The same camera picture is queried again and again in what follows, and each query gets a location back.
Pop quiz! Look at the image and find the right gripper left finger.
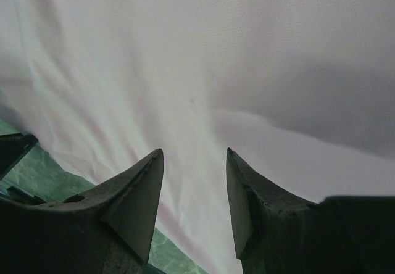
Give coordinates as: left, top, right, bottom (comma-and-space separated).
1, 149, 163, 273

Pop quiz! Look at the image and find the pink t shirt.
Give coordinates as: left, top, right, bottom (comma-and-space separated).
1, 0, 394, 273

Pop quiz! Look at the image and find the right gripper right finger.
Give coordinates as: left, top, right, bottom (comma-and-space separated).
226, 149, 394, 273

